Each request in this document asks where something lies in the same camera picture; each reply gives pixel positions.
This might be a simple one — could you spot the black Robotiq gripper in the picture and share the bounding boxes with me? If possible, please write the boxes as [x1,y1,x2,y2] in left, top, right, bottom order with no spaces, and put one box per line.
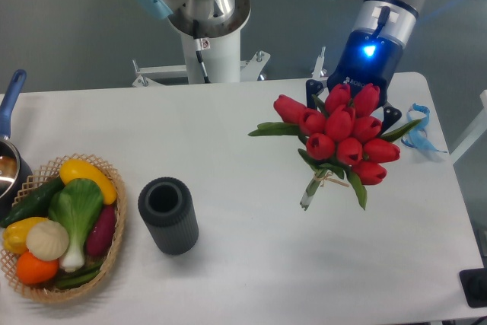
[305,0,421,135]

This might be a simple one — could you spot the red tulip bouquet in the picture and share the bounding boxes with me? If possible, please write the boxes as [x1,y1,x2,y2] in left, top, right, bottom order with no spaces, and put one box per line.
[250,84,420,209]

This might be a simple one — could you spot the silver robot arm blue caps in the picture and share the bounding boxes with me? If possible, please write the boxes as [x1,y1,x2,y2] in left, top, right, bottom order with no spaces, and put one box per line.
[136,0,425,129]

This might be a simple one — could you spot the blue ribbon strip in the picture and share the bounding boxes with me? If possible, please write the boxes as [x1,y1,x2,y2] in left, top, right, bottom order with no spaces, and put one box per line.
[401,104,447,153]

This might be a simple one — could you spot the dark grey ribbed vase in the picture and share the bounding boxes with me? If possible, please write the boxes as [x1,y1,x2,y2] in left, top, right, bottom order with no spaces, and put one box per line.
[138,177,199,256]

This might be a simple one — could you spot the black device at edge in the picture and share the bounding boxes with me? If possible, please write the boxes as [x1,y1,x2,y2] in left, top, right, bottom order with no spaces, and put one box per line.
[459,268,486,308]

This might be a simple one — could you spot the purple sweet potato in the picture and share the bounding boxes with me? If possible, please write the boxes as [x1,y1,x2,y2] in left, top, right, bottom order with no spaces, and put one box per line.
[86,206,116,256]

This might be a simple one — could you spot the green bok choy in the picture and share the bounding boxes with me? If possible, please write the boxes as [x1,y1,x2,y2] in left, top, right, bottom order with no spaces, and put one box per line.
[48,179,103,272]

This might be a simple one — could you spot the woven bamboo basket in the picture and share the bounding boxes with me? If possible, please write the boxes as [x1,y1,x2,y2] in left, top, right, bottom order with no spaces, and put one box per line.
[1,154,127,304]

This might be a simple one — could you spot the dark green cucumber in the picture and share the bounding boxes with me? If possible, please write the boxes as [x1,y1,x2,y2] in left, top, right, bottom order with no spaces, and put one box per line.
[1,177,65,228]

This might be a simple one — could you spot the white steamed bun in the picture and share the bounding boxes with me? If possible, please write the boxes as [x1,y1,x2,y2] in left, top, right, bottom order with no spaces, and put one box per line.
[26,220,69,261]

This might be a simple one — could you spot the green bean pods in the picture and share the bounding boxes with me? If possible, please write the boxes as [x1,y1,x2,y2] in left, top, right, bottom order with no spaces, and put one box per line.
[54,261,103,290]

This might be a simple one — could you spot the orange fruit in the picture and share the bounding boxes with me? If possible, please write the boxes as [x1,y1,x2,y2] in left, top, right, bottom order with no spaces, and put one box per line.
[16,251,59,285]

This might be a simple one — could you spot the yellow bell pepper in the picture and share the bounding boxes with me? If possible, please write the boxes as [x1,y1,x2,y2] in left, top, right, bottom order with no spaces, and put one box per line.
[2,217,48,255]

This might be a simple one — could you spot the white metal base frame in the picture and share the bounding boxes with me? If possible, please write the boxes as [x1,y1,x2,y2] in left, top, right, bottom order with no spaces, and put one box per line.
[132,46,327,88]

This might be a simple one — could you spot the white frame post right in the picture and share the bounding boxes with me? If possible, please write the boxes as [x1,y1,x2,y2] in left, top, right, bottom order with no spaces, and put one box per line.
[450,90,486,164]

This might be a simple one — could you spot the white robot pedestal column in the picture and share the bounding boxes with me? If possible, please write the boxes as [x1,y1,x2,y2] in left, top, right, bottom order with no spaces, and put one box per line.
[180,30,240,84]

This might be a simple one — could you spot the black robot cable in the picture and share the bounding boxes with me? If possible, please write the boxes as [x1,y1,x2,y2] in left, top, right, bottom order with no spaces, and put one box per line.
[192,19,212,84]

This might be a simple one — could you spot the blue handled saucepan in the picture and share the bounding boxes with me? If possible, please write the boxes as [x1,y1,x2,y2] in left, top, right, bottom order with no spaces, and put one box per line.
[1,69,32,218]

